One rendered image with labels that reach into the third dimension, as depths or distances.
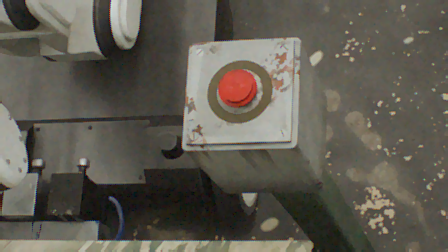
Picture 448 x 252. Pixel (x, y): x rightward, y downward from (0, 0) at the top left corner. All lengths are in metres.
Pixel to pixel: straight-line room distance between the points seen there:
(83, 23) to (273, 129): 0.83
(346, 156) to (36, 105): 0.62
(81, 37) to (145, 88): 0.22
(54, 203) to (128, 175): 0.62
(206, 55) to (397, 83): 0.99
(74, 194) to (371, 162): 0.85
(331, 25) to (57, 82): 0.57
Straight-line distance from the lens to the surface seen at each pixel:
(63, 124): 1.92
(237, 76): 1.00
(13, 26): 1.52
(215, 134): 1.00
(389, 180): 1.92
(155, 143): 1.82
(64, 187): 1.23
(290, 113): 0.99
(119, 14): 1.81
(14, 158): 0.84
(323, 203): 1.31
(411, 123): 1.95
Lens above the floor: 1.84
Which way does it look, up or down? 66 degrees down
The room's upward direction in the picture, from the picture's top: 38 degrees counter-clockwise
